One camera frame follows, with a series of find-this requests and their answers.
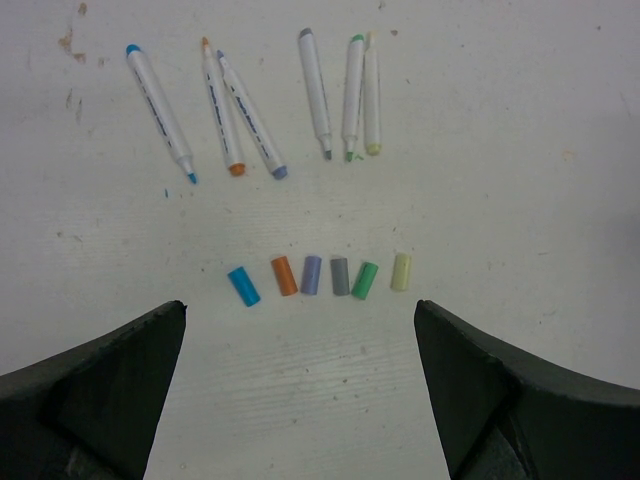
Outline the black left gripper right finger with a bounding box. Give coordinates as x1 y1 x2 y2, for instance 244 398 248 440
414 300 639 479

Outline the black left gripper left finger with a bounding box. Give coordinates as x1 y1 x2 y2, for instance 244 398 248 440
1 300 186 479

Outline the yellow pen cap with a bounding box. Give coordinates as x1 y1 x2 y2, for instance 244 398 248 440
390 252 412 292

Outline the green pen cap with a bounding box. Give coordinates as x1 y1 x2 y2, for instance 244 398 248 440
351 261 379 300

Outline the blue pen cap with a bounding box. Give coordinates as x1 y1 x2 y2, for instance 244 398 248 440
227 267 261 307

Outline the grey pen cap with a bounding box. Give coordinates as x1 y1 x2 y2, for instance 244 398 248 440
330 257 350 296

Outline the orange pen cap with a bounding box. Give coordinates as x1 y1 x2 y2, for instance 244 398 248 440
271 256 298 296

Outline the purple pen cap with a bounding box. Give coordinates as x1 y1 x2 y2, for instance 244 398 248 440
300 255 322 295

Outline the orange capped white pen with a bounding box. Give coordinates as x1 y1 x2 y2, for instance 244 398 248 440
201 37 245 177

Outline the blue capped white pen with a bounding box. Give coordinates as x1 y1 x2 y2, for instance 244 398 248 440
126 44 198 185

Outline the purple capped white pen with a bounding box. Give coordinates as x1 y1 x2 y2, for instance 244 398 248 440
216 50 288 180

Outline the yellow capped white pen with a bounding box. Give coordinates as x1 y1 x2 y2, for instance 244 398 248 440
363 31 382 156

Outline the green capped white pen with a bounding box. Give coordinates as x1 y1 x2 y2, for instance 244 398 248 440
342 34 364 162

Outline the grey capped white pen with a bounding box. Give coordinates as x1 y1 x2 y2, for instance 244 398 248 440
298 28 332 160

